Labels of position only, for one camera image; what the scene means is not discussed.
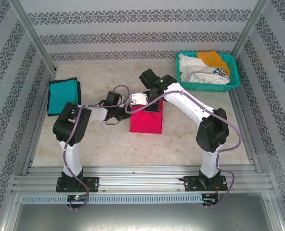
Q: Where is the folded navy t-shirt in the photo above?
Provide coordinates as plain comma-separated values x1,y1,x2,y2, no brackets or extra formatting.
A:
47,77,82,118

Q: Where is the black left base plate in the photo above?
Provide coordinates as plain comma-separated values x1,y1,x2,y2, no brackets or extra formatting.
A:
55,177,100,193

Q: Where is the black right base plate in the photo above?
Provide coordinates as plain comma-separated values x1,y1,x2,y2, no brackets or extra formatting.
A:
183,175,229,192

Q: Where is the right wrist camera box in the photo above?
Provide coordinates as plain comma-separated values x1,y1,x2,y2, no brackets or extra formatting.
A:
130,93,148,106

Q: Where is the grey metal sheet panel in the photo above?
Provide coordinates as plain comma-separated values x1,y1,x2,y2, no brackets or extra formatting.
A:
2,192,285,231

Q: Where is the plain white t-shirt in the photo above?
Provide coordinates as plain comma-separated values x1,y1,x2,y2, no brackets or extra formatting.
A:
178,53,206,82

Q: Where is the orange t-shirt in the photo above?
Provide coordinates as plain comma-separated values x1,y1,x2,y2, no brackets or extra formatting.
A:
196,50,231,77

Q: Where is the pink t-shirt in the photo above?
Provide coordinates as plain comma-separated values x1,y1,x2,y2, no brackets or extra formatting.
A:
129,101,164,135

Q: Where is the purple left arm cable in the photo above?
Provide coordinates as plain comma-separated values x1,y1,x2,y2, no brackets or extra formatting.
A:
63,84,131,211

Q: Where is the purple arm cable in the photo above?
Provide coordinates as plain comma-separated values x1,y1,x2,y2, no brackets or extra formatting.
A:
63,84,131,211
124,90,244,207

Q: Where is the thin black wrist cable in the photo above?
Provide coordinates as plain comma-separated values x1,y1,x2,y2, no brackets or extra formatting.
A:
104,115,124,126

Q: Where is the slotted grey cable duct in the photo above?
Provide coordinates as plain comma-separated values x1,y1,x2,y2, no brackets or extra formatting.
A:
20,194,204,204

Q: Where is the teal plastic basket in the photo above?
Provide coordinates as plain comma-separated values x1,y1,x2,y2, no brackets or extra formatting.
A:
175,51,241,93

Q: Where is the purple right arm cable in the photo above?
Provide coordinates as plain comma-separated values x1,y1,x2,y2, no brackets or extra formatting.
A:
124,90,244,207

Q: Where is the circuit board with green light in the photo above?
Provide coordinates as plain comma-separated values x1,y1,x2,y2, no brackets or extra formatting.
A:
67,194,89,202

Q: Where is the folded teal t-shirt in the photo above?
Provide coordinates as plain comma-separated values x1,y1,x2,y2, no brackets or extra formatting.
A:
48,78,79,116

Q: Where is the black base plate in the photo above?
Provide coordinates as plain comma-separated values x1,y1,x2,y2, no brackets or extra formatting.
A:
183,175,229,192
55,177,100,193

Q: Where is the aluminium side rail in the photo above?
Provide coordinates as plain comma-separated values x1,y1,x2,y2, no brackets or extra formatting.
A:
21,69,59,176
229,91,263,173

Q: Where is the circuit board with red wires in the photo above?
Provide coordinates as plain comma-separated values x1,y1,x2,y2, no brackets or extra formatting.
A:
202,197,219,205

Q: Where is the aluminium corner post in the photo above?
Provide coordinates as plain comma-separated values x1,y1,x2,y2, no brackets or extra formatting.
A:
230,0,270,56
7,0,59,73

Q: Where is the aluminium front rail frame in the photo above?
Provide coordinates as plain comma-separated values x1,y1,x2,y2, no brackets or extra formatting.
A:
11,165,275,193

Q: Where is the white t-shirt with print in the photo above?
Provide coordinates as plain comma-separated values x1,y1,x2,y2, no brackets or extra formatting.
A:
188,66,231,86

